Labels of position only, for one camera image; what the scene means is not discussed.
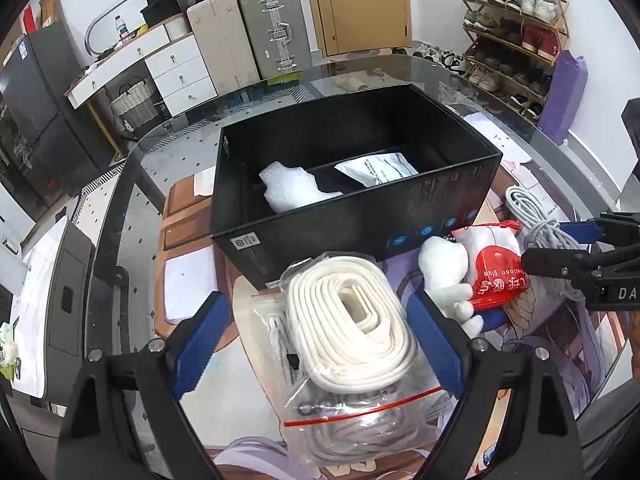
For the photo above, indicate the grey refrigerator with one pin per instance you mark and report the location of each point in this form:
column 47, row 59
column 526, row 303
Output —
column 45, row 110

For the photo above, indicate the rows of shoes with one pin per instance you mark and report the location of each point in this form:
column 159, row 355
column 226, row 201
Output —
column 542, row 42

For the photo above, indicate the wooden door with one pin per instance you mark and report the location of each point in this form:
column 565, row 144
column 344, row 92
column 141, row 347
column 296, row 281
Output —
column 360, row 5

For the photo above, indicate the white printed paper packet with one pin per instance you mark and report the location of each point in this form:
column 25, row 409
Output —
column 375, row 167

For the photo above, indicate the grey sideboard with marble top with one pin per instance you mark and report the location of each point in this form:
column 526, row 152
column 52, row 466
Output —
column 70, row 285

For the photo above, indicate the brown cardboard box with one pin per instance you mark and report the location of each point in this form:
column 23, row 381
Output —
column 50, row 7

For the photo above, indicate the red box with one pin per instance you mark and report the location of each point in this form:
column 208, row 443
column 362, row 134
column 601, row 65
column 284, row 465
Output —
column 31, row 20

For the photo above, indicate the beige suitcase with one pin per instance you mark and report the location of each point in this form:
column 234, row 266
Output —
column 225, row 45

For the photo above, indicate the white flowers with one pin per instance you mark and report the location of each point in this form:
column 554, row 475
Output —
column 7, row 350

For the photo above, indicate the silver suitcase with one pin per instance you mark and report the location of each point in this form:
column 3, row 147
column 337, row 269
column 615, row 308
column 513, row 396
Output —
column 275, row 30

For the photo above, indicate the black bag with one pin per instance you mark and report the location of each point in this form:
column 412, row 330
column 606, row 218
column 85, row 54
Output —
column 160, row 10

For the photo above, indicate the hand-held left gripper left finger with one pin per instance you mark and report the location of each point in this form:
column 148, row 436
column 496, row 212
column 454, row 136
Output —
column 200, row 345

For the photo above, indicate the glass table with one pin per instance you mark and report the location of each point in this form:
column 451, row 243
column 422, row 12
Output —
column 165, row 135

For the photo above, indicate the white plush toy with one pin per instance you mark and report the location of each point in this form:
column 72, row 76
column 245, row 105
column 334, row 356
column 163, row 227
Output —
column 442, row 265

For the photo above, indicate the printed desk mat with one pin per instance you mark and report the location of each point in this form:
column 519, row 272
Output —
column 550, row 335

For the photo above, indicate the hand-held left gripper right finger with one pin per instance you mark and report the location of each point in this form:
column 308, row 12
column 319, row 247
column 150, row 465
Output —
column 435, row 340

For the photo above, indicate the wooden shoe rack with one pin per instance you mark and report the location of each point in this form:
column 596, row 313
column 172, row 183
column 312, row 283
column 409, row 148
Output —
column 510, row 74

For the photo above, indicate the red and white packet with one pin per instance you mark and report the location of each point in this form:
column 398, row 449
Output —
column 492, row 265

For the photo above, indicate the white drawer desk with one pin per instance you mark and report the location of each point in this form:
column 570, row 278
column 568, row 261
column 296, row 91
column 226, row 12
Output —
column 175, row 65

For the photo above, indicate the black cardboard box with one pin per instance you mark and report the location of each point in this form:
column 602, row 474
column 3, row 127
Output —
column 325, row 230

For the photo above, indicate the black white striped rug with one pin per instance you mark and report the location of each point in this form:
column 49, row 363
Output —
column 280, row 97

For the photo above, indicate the pile of slippers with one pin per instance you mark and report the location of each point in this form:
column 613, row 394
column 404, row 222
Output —
column 440, row 57

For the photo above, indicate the white foam piece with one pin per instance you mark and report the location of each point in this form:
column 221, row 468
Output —
column 290, row 187

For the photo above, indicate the purple bag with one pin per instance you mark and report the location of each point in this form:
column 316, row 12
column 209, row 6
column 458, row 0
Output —
column 565, row 95

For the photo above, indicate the clear water bottle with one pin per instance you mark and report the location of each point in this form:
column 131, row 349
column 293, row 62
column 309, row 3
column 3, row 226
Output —
column 123, row 30

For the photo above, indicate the woven basket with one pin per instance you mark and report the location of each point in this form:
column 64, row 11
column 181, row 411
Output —
column 135, row 105

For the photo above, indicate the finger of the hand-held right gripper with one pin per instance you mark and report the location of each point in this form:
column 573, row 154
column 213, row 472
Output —
column 550, row 262
column 580, row 232

